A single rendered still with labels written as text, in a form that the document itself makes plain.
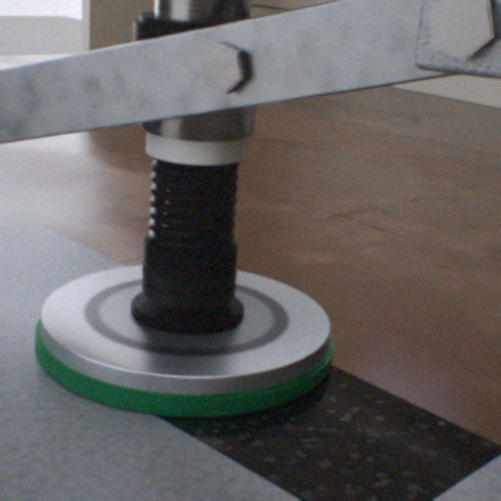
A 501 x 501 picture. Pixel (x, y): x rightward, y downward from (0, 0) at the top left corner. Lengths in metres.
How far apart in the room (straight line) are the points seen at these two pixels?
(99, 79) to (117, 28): 8.11
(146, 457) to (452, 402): 2.02
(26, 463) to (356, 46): 0.30
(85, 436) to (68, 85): 0.23
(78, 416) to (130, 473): 0.07
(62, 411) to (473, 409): 1.99
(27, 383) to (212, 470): 0.16
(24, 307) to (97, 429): 0.20
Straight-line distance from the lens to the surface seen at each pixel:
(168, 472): 0.55
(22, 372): 0.66
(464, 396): 2.59
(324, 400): 0.64
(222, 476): 0.55
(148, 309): 0.68
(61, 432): 0.59
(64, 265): 0.86
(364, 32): 0.53
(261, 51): 0.55
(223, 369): 0.61
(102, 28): 8.63
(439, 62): 0.49
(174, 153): 0.62
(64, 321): 0.67
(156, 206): 0.65
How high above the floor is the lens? 1.12
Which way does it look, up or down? 19 degrees down
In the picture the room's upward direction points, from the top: 4 degrees clockwise
